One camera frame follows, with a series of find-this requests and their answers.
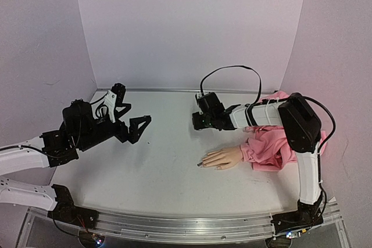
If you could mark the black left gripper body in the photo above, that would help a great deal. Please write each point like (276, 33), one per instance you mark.
(95, 137)

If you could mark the mannequin hand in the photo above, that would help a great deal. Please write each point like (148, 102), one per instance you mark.
(222, 159)

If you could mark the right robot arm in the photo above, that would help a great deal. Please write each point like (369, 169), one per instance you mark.
(279, 110)

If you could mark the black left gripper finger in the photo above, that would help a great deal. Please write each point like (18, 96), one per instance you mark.
(137, 127)
(121, 110)

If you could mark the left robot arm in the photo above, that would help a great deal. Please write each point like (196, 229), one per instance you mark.
(78, 132)

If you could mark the pink hoodie cloth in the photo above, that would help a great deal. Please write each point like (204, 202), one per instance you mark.
(268, 148)

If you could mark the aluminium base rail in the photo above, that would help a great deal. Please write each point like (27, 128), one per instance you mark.
(193, 230)

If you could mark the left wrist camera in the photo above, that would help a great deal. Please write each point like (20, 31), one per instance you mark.
(114, 97)

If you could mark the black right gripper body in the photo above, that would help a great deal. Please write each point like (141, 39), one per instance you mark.
(198, 121)

